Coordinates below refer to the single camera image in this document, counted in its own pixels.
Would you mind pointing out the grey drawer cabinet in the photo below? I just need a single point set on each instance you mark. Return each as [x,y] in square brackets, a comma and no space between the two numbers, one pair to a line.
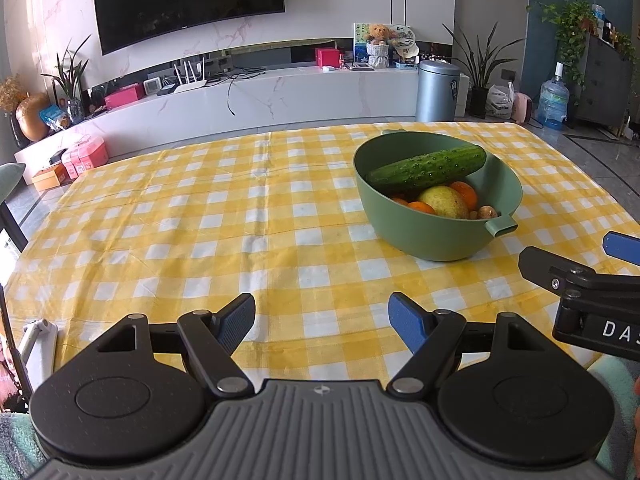
[602,80]

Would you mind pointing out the copper round vase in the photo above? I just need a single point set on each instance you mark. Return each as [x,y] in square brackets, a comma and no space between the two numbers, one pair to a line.
[32,117]

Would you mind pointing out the smartphone with lit screen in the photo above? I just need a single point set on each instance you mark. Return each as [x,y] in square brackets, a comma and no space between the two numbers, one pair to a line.
[7,360]

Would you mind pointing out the round paper fan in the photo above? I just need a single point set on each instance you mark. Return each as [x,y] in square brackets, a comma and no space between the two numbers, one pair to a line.
[405,40]

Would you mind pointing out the small dark box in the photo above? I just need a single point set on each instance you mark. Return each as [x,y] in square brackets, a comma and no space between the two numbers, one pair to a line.
[166,90]

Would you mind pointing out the black curved television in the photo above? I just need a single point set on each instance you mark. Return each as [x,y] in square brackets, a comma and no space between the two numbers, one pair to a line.
[185,2]

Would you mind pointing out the trailing ivy plant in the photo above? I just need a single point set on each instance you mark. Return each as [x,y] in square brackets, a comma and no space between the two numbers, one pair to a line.
[570,30]

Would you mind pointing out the white woven basket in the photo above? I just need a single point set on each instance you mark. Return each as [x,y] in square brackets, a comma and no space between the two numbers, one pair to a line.
[377,55]

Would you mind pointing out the pink box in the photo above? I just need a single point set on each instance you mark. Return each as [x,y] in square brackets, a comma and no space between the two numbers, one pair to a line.
[124,96]

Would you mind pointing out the white plastic bag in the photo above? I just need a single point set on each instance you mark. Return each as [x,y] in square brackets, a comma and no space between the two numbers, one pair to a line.
[500,103]

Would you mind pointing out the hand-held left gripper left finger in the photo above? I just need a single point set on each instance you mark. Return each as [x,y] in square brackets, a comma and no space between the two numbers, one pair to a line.
[237,317]

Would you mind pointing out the red box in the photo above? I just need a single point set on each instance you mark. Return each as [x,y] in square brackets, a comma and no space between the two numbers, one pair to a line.
[327,56]

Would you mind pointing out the white marble media console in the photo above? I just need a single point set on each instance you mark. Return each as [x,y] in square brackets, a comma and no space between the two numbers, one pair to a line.
[300,97]

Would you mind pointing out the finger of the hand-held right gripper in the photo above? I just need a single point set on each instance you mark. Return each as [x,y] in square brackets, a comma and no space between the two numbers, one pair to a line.
[622,247]
[540,262]

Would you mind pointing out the pink small appliance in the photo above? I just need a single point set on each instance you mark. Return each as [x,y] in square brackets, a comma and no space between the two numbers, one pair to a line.
[524,107]

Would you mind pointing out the white router with antennas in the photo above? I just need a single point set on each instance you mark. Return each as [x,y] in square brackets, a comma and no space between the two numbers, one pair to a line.
[190,82]

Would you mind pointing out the green plant in glass vase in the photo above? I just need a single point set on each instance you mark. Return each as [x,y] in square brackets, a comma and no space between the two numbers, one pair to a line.
[71,85]

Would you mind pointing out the yellow checked tablecloth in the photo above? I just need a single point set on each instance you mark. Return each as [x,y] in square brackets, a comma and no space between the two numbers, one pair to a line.
[200,240]

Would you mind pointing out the blue water jug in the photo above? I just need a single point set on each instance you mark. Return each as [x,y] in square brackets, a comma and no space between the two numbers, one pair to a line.
[552,100]

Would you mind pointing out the orange cardboard box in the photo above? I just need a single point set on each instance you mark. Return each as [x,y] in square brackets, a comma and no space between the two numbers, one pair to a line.
[50,177]

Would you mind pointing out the green colander bowl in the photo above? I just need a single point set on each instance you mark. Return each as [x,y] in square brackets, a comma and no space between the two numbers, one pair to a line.
[425,237]

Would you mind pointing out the blue-grey trash can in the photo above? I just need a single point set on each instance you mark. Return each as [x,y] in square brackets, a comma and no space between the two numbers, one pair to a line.
[438,90]

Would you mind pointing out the potted snake plant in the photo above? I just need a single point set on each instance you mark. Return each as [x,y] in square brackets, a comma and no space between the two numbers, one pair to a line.
[479,102]

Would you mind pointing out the dried flower bunch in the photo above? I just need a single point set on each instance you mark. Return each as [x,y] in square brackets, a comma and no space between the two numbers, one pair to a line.
[10,92]

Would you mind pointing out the brown teddy bear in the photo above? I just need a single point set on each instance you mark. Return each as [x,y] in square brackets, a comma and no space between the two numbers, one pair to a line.
[378,33]

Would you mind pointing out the green padded chair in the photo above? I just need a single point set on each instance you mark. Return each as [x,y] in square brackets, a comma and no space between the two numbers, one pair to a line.
[9,177]

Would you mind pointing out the white phone stand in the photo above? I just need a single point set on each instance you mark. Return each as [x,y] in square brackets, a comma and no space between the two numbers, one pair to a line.
[37,345]

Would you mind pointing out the green cucumber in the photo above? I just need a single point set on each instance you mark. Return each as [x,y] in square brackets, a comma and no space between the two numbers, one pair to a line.
[425,167]

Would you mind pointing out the orange mandarin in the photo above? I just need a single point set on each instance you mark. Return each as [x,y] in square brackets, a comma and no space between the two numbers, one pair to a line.
[465,192]
[400,201]
[421,207]

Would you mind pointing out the small white desk clock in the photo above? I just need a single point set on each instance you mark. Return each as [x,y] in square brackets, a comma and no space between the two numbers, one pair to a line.
[151,86]

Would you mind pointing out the blue picture card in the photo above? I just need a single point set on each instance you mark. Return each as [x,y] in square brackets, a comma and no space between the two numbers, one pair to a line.
[361,42]

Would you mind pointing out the pink storage boxes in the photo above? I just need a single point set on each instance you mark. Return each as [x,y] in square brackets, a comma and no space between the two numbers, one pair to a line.
[85,157]

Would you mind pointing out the yellow-green pear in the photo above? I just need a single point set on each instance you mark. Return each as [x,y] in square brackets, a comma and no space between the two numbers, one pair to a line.
[442,201]

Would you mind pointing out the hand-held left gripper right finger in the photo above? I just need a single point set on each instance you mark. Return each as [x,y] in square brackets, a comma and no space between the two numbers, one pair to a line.
[402,317]

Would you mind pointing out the blue snack packet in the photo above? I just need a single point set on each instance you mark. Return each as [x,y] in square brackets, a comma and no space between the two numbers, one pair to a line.
[55,117]

